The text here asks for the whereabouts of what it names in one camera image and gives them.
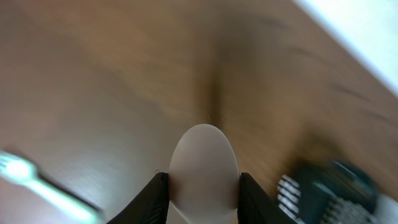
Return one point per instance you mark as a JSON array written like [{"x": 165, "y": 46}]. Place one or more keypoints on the short white spoon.
[{"x": 204, "y": 176}]

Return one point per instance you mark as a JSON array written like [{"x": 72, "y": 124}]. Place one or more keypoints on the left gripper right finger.
[{"x": 256, "y": 207}]

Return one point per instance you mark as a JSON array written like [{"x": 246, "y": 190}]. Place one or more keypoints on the fork with mint handle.
[{"x": 20, "y": 171}]

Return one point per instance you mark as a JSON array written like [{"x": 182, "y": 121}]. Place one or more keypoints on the clear plastic basket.
[{"x": 386, "y": 210}]

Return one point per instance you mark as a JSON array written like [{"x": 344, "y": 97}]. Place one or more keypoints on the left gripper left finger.
[{"x": 149, "y": 206}]

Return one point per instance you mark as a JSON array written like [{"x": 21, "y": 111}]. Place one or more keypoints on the dark green plastic basket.
[{"x": 337, "y": 192}]

